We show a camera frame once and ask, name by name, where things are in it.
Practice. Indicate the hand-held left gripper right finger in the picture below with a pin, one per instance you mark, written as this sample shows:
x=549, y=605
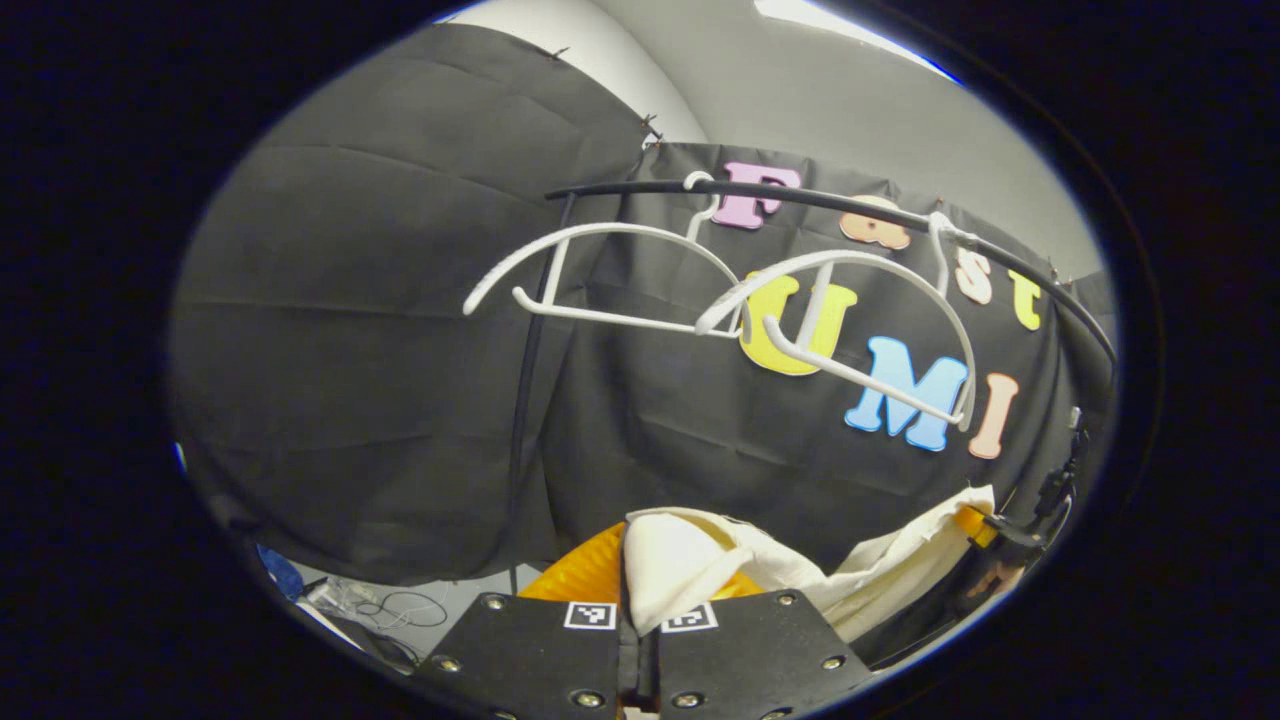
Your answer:
x=750, y=655

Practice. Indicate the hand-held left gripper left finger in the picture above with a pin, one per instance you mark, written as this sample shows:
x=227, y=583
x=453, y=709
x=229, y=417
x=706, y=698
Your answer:
x=540, y=650

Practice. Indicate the ceiling light panel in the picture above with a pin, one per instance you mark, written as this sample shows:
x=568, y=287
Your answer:
x=850, y=22

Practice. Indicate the black backdrop cloth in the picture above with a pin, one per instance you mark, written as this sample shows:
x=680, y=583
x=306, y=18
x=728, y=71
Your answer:
x=380, y=350

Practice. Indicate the clear plastic bag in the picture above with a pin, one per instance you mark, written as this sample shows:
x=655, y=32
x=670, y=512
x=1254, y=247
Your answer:
x=330, y=595

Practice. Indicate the white plastic hanger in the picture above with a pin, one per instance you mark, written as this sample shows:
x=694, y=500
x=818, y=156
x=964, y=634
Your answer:
x=860, y=262
x=600, y=232

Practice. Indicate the black metal clothes rack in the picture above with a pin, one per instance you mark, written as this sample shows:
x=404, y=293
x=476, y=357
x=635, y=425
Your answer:
x=530, y=380

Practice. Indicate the cream shirt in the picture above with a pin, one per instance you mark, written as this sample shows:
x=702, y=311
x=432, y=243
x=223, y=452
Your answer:
x=680, y=560

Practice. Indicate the blue cloth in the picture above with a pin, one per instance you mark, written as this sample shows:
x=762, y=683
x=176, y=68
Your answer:
x=282, y=575

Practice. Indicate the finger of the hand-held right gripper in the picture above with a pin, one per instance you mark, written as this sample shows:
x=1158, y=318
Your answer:
x=975, y=525

